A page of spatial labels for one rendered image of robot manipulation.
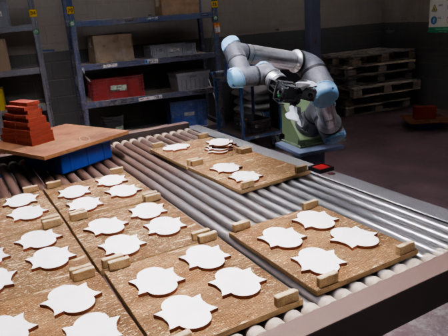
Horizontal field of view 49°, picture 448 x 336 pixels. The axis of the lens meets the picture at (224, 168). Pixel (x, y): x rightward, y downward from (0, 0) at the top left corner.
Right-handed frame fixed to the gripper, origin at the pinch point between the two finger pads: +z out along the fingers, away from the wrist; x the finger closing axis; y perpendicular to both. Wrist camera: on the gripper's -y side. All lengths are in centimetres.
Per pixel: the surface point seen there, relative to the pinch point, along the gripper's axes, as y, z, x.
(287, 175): -11.5, -15.9, -35.8
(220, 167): 8, -37, -45
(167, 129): 1, -126, -71
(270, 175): -6.2, -19.4, -38.0
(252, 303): 41, 58, -27
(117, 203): 54, -20, -52
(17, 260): 88, 10, -51
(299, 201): -3.5, 6.4, -33.3
